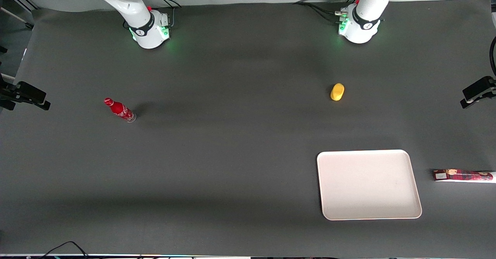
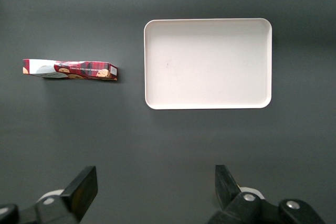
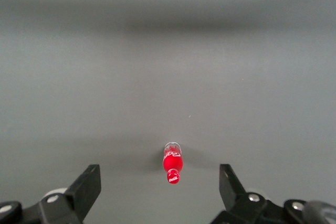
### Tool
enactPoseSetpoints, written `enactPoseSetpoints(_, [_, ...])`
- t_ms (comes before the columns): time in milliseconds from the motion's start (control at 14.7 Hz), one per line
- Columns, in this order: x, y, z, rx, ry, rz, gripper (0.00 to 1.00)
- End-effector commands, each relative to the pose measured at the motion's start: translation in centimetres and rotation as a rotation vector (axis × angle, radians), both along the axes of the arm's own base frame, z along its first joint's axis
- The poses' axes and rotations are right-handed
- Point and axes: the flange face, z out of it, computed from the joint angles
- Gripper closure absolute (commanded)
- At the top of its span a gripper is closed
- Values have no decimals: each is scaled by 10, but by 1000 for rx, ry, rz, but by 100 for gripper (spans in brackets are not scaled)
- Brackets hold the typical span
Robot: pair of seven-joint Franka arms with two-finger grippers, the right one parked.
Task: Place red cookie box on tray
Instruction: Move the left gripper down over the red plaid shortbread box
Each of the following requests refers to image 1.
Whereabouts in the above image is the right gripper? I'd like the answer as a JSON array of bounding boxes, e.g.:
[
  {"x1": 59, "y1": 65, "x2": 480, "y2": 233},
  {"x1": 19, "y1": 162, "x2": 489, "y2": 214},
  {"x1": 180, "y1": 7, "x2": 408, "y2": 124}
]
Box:
[{"x1": 0, "y1": 81, "x2": 51, "y2": 111}]

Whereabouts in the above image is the red cookie box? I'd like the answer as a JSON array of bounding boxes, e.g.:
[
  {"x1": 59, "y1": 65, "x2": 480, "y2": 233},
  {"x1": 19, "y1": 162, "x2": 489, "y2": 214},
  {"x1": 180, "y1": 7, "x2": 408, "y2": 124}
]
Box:
[{"x1": 432, "y1": 169, "x2": 494, "y2": 183}]

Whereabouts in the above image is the white rectangular tray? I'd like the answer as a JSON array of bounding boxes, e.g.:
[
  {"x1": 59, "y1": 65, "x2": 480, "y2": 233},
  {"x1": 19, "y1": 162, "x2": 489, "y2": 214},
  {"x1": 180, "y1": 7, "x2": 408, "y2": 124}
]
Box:
[{"x1": 317, "y1": 149, "x2": 422, "y2": 221}]

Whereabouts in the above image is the red cola bottle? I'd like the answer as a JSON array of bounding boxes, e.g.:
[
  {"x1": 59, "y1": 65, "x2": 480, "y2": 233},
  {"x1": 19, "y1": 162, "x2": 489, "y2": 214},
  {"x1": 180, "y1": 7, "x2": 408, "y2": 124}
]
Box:
[{"x1": 104, "y1": 98, "x2": 137, "y2": 123}]

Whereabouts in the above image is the yellow lemon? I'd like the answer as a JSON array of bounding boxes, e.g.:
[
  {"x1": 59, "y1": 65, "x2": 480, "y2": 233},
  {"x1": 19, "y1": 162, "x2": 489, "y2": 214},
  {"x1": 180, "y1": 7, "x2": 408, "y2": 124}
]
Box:
[{"x1": 330, "y1": 83, "x2": 345, "y2": 102}]

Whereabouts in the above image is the dark grey table cloth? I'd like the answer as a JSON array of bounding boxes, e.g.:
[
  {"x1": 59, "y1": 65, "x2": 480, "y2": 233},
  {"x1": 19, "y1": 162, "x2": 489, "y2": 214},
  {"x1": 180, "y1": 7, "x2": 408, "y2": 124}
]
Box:
[{"x1": 0, "y1": 0, "x2": 496, "y2": 258}]

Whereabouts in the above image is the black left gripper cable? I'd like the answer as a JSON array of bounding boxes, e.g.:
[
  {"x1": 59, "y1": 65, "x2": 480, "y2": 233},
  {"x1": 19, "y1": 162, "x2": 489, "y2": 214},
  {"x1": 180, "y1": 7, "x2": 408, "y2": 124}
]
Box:
[{"x1": 489, "y1": 36, "x2": 496, "y2": 77}]

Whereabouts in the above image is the thin black cable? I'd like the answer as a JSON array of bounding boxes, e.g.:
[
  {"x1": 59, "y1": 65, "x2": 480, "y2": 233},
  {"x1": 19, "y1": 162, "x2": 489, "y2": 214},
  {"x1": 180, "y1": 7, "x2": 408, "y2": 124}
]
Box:
[{"x1": 39, "y1": 241, "x2": 90, "y2": 259}]

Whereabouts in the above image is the black right arm base cable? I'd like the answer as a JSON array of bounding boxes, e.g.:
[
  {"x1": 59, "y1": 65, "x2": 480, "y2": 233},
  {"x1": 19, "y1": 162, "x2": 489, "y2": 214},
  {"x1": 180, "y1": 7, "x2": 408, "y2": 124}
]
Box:
[{"x1": 148, "y1": 0, "x2": 182, "y2": 28}]

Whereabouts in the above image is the black arm base cable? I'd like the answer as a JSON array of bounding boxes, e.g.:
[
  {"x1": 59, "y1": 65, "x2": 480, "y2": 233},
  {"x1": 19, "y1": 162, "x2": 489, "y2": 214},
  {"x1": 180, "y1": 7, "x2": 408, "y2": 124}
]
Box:
[
  {"x1": 293, "y1": 0, "x2": 362, "y2": 24},
  {"x1": 148, "y1": 0, "x2": 182, "y2": 28}
]

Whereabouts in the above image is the black left arm base cable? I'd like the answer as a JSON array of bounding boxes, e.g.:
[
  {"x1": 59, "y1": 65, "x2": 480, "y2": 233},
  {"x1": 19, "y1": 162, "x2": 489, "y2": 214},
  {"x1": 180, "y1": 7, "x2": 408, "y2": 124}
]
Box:
[{"x1": 293, "y1": 0, "x2": 362, "y2": 24}]

